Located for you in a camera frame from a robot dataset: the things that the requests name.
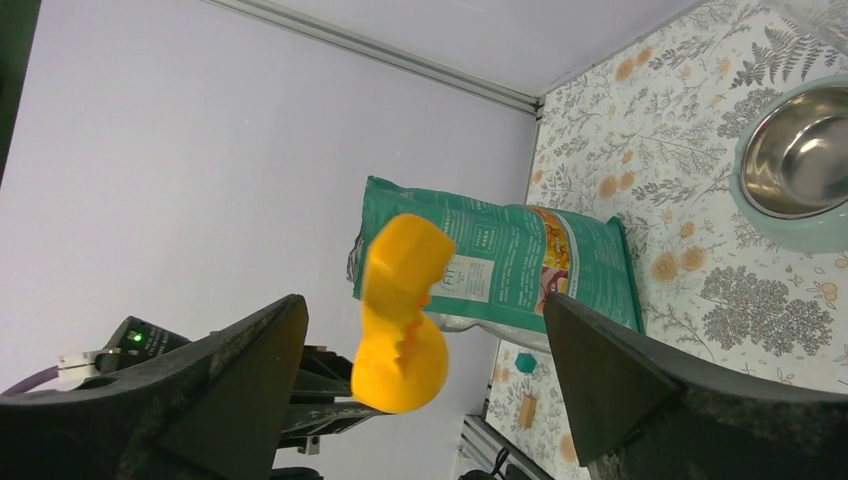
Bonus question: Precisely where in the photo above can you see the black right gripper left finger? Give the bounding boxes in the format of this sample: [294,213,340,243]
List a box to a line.
[1,294,309,479]

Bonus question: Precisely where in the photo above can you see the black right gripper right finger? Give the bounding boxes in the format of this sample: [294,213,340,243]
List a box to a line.
[544,294,847,479]

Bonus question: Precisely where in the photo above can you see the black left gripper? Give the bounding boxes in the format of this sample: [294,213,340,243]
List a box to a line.
[278,345,384,455]

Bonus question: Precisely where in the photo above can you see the yellow plastic scoop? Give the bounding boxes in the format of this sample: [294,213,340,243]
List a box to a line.
[351,214,456,414]

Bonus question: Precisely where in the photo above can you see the teal pet food bag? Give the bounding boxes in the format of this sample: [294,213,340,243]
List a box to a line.
[347,176,645,352]

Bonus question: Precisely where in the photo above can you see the mint double pet bowl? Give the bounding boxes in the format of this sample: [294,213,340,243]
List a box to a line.
[729,74,847,254]

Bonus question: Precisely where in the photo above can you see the small tan wooden block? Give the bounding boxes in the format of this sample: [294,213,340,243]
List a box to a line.
[517,395,538,430]

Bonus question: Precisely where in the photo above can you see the small teal cube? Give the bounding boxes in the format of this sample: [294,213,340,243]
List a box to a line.
[514,352,538,375]

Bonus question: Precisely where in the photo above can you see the floral table mat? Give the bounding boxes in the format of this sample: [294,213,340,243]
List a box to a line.
[484,0,848,480]

